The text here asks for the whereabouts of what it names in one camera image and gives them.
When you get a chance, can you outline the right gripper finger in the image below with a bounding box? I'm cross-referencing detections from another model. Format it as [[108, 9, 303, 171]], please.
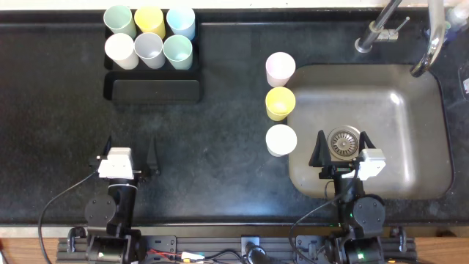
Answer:
[[358, 131, 377, 155], [309, 130, 333, 168]]

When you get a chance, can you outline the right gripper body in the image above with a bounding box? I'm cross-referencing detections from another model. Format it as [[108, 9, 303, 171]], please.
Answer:
[[317, 161, 360, 180]]

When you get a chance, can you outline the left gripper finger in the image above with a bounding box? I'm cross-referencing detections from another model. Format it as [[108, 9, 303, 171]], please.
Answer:
[[147, 137, 161, 176], [101, 134, 113, 158]]

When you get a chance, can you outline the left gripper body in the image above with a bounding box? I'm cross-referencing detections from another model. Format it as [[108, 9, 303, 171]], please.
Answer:
[[89, 155, 152, 183]]

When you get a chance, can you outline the white cup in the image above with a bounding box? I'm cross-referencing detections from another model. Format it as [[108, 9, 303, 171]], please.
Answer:
[[265, 123, 298, 158], [104, 32, 140, 70]]

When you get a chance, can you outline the yellow cup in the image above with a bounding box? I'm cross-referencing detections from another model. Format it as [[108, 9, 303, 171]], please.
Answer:
[[265, 86, 297, 122], [133, 5, 166, 40]]

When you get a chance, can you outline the pink cup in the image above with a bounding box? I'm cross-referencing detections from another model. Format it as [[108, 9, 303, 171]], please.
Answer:
[[265, 51, 297, 88]]

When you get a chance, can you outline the steel sink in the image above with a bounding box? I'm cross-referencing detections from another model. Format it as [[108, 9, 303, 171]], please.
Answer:
[[287, 64, 455, 201]]

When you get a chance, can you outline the black tray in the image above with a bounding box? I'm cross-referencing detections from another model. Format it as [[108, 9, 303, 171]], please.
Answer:
[[103, 7, 202, 103]]

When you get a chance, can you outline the steel tap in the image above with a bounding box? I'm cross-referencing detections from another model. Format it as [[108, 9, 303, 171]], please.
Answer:
[[354, 0, 447, 78]]

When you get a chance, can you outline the grey cup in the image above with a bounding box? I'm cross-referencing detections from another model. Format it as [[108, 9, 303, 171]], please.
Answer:
[[133, 32, 166, 70]]

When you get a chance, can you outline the green cup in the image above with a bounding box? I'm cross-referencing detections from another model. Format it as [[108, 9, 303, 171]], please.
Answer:
[[162, 34, 194, 70], [103, 4, 137, 40]]

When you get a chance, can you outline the blue cup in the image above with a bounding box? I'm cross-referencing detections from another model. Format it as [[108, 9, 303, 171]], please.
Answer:
[[166, 6, 196, 41]]

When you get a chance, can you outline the blue soap bottle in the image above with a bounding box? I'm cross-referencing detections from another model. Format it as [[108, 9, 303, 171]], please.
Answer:
[[424, 2, 469, 43]]

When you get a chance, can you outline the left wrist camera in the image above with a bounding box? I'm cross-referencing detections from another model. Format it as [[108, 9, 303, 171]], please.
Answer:
[[97, 147, 135, 180]]

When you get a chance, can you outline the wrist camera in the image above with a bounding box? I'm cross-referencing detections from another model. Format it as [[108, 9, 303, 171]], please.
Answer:
[[342, 148, 387, 182], [97, 147, 135, 180]]

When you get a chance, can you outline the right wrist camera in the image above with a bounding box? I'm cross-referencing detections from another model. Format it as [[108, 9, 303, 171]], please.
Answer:
[[342, 148, 387, 182]]

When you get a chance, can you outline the black cable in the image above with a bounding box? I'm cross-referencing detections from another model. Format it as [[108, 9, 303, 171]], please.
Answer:
[[288, 161, 362, 264], [37, 170, 100, 264]]

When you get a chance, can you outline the mounting rail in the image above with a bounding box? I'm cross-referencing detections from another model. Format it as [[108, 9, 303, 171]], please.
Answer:
[[56, 227, 418, 264]]

